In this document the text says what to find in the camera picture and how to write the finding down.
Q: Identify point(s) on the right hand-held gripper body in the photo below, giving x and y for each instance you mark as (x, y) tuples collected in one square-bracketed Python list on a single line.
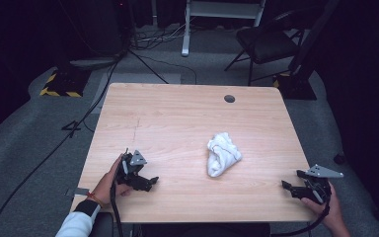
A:
[(319, 189)]

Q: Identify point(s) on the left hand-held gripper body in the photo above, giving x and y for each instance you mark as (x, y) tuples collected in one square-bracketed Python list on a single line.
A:
[(128, 173)]

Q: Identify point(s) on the black equipment cabinet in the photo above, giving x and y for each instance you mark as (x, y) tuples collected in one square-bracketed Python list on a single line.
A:
[(98, 29)]

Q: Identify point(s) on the black slanted stand post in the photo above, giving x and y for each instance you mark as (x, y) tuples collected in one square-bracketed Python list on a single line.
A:
[(312, 39)]

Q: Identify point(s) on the person's dark lap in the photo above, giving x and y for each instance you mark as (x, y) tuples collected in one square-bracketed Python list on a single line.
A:
[(207, 230)]

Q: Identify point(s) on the person's right hand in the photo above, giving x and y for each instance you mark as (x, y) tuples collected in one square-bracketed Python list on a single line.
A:
[(334, 215)]

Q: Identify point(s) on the black seat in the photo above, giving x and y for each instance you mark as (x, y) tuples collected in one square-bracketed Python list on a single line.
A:
[(102, 225)]

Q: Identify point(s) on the person's left hand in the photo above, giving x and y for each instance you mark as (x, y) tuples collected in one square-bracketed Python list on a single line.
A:
[(105, 191)]

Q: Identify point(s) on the black folding chair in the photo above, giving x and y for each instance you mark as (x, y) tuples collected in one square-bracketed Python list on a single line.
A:
[(266, 44)]

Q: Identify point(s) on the white towel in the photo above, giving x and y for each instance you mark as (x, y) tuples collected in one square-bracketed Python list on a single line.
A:
[(222, 156)]

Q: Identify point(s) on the black caster wheel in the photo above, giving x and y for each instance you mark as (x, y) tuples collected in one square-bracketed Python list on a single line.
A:
[(339, 159)]

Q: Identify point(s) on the grey tape strip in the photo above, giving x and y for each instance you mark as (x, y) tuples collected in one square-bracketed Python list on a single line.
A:
[(80, 191)]

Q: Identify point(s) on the white metal desk frame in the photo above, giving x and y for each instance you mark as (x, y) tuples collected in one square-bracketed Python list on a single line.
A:
[(222, 10)]

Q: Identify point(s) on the yellow-black striped stand base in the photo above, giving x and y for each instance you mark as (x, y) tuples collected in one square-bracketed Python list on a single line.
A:
[(296, 87), (64, 84)]

